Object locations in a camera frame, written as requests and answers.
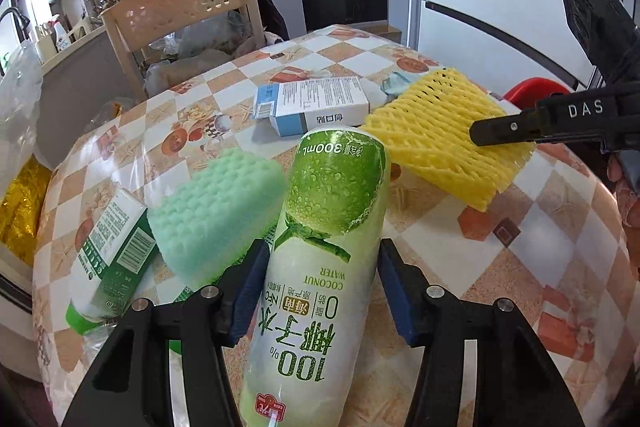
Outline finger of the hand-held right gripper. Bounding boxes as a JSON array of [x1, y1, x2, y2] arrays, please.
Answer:
[[469, 89, 640, 154]]

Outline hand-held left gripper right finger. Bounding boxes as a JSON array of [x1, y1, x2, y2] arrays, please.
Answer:
[[377, 238, 584, 427]]

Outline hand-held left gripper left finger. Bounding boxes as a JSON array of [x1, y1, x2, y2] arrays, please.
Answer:
[[60, 238, 271, 427]]

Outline yellow foam fruit net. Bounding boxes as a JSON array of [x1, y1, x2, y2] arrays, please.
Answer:
[[361, 67, 537, 212]]

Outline green foam pad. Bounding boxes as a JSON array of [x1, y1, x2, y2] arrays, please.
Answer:
[[147, 149, 302, 292]]

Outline coconut water bottle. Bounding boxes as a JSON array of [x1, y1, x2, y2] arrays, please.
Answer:
[[239, 127, 392, 427]]

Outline green white carton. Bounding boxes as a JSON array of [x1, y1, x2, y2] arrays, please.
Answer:
[[65, 188, 162, 336]]

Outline blue white cardboard box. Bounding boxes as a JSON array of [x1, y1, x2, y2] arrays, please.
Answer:
[[252, 76, 371, 138]]

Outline person's right hand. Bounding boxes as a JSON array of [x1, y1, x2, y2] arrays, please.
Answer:
[[606, 152, 640, 229]]

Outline red plastic stool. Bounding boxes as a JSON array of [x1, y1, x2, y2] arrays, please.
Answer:
[[502, 77, 572, 108]]

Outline light blue packet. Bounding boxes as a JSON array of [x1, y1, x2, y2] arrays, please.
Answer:
[[381, 71, 427, 96]]

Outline gold foil bag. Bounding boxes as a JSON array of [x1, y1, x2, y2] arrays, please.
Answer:
[[0, 154, 54, 266]]

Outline plastic bags on chair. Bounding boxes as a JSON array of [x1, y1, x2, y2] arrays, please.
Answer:
[[144, 7, 267, 94]]

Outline black bag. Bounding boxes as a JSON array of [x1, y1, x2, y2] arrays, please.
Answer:
[[254, 0, 290, 41]]

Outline large clear plastic bag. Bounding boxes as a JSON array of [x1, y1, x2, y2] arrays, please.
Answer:
[[0, 39, 44, 198]]

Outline beige plastic chair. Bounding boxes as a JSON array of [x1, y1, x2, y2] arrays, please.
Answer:
[[97, 0, 267, 101]]

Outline white spray bottle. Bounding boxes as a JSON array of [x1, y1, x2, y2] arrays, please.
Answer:
[[49, 14, 72, 54]]

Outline black kitchen faucet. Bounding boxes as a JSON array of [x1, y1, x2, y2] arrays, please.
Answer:
[[0, 7, 32, 44]]

